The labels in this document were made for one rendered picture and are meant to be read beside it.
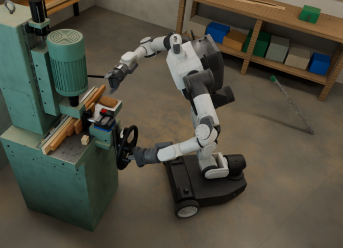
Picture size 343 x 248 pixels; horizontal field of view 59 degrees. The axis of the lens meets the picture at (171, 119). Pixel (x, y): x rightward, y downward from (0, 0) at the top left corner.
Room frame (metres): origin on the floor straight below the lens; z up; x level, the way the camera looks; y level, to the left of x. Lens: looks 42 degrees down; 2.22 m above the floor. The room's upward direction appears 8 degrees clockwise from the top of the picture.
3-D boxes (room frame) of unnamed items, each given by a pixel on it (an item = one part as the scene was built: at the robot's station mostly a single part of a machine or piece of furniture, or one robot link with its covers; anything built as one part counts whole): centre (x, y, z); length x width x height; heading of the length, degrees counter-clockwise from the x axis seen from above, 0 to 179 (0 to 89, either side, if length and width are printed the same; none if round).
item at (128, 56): (1.67, 0.33, 1.16); 0.13 x 0.07 x 0.09; 161
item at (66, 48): (1.31, 0.58, 1.32); 0.18 x 0.18 x 0.31
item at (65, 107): (1.32, 0.59, 0.99); 0.14 x 0.07 x 0.09; 78
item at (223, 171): (1.65, -0.41, 0.28); 0.21 x 0.20 x 0.13; 108
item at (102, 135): (1.27, 0.39, 0.91); 0.15 x 0.14 x 0.09; 168
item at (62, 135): (1.36, 0.56, 0.92); 0.62 x 0.02 x 0.04; 168
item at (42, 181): (1.34, 0.69, 0.36); 0.58 x 0.45 x 0.71; 78
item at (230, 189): (1.64, -0.38, 0.19); 0.64 x 0.52 x 0.33; 108
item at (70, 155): (1.29, 0.47, 0.87); 0.61 x 0.30 x 0.06; 168
